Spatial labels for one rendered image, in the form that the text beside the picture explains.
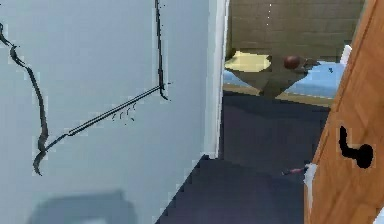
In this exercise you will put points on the white pillow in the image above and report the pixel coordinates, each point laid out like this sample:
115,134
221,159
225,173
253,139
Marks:
346,55

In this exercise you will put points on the small pink stick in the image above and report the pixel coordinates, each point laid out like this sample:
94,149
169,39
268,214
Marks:
295,171

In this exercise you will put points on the orange-brown wooden room door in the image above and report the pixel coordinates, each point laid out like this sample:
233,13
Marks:
353,100

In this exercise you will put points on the white door frame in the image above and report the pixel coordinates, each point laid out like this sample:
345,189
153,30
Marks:
215,83

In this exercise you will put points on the reddish-brown ball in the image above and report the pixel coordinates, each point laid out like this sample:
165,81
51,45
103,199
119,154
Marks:
292,62

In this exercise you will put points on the pale yellow pillow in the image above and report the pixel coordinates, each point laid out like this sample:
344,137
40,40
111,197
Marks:
247,62

